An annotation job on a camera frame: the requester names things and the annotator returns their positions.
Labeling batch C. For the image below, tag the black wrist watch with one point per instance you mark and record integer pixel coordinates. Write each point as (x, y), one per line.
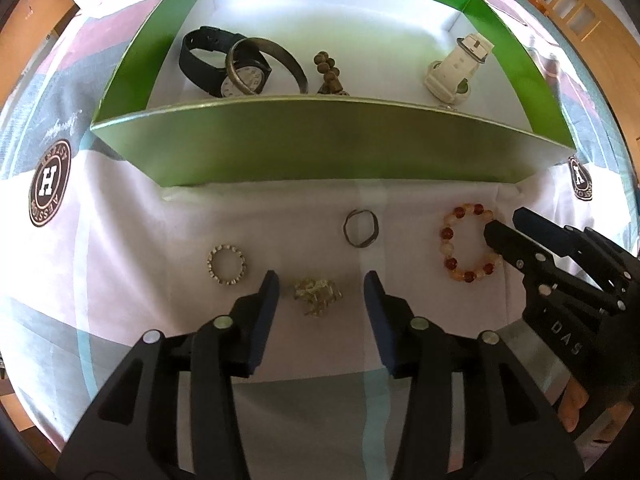
(197, 67)

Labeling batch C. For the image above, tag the person's right hand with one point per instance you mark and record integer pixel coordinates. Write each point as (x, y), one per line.
(574, 405)

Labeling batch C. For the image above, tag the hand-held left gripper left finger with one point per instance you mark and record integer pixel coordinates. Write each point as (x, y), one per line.
(265, 310)

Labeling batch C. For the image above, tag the white wrist watch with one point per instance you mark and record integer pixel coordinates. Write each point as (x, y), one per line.
(450, 72)

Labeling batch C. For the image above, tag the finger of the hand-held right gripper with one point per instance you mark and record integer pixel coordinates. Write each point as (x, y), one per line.
(542, 230)
(502, 240)

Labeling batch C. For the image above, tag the green cardboard box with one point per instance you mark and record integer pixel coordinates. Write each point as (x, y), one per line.
(325, 145)

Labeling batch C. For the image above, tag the wooden bed footboard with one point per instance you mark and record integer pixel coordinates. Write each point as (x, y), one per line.
(570, 5)

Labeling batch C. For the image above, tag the bronze metal bangle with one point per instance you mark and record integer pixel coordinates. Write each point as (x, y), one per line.
(293, 67)

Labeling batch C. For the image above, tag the wooden headboard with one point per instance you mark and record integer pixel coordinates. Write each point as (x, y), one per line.
(30, 30)

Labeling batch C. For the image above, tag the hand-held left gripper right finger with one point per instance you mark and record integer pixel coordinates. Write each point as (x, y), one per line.
(380, 320)

